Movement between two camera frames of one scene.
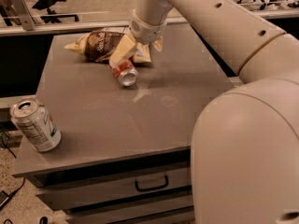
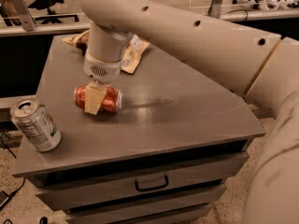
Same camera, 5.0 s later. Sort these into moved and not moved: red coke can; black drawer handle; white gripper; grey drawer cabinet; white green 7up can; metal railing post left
Moved: white gripper; red coke can
Not moved: black drawer handle; grey drawer cabinet; metal railing post left; white green 7up can
